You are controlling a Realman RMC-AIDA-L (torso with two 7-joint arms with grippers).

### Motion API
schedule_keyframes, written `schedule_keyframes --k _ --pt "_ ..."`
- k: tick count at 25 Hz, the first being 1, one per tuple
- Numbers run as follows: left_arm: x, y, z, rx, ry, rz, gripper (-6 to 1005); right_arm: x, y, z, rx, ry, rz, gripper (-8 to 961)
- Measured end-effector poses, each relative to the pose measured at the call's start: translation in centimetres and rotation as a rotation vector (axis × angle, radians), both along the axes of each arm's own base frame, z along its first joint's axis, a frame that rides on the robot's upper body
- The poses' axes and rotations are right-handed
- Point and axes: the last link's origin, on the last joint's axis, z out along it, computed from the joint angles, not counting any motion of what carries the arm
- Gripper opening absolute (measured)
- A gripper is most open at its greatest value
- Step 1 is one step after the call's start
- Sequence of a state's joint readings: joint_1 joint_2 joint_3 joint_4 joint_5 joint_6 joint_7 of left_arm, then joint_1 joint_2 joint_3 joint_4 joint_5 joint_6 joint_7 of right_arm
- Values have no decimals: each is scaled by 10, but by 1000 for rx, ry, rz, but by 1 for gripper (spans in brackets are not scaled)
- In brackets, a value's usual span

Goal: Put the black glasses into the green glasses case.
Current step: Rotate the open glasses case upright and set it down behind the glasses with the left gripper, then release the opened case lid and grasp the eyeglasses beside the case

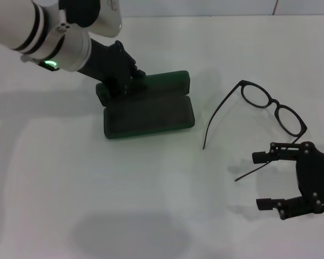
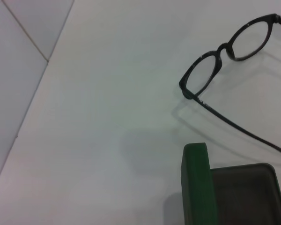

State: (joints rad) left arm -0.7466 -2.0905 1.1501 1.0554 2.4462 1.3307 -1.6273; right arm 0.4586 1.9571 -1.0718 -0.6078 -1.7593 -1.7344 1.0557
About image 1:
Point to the black glasses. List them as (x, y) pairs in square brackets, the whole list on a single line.
[(276, 102)]

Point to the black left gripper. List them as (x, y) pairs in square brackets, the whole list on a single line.
[(105, 60)]

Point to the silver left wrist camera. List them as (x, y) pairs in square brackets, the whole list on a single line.
[(108, 19)]

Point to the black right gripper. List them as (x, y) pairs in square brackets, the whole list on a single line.
[(313, 178)]

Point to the green glasses case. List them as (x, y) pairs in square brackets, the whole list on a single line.
[(151, 118)]

